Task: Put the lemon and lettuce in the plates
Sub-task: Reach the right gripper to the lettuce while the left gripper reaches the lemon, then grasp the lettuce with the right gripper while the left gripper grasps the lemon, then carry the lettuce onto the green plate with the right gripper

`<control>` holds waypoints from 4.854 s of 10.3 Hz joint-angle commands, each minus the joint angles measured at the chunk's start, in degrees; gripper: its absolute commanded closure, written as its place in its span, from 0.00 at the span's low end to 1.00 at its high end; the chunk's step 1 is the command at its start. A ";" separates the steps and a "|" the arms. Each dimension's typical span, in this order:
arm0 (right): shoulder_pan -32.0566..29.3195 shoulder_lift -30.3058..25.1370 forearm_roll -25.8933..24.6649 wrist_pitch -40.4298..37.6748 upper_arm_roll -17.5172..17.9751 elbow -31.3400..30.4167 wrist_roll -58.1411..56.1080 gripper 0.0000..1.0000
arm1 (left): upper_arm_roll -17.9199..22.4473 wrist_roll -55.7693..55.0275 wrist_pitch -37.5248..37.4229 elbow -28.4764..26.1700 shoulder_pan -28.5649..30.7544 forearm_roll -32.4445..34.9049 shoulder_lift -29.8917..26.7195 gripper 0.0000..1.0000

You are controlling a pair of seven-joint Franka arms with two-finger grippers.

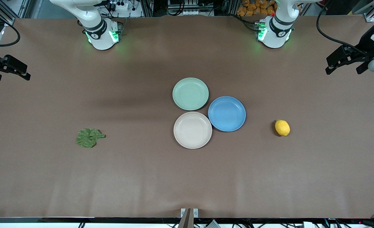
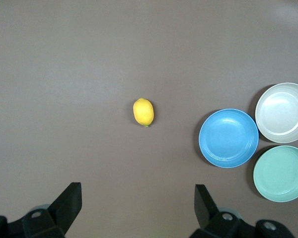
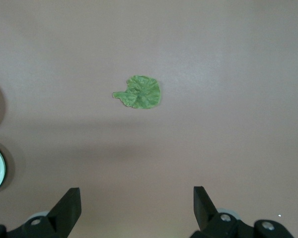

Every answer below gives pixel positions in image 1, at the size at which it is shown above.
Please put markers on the pale green plate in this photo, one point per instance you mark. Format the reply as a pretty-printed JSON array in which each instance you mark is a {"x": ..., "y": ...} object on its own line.
[{"x": 190, "y": 94}]

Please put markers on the beige plate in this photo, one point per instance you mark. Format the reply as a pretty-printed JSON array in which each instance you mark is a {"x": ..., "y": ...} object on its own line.
[{"x": 192, "y": 130}]

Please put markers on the green lettuce leaf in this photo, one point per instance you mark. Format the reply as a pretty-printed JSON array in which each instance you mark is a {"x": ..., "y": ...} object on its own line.
[{"x": 87, "y": 138}]

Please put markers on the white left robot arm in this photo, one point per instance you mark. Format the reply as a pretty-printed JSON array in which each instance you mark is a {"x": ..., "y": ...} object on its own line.
[{"x": 277, "y": 30}]

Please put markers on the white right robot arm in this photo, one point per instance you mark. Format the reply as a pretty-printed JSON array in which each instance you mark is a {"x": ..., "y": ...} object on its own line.
[{"x": 95, "y": 30}]

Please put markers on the white power strip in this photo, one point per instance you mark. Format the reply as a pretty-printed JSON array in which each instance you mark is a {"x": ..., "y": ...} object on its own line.
[{"x": 120, "y": 5}]

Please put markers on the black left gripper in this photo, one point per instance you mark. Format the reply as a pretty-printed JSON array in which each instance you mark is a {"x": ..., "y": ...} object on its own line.
[{"x": 364, "y": 45}]

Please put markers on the orange snack bags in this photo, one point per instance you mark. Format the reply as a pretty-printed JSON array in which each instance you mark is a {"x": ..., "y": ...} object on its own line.
[{"x": 255, "y": 8}]

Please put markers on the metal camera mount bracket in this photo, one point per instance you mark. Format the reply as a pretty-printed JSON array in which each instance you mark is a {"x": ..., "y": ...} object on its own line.
[{"x": 189, "y": 217}]

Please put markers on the yellow lemon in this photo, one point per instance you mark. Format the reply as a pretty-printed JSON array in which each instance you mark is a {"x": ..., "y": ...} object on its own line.
[{"x": 282, "y": 128}]

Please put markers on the blue plate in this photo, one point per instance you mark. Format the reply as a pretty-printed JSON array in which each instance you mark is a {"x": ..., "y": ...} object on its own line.
[{"x": 226, "y": 114}]

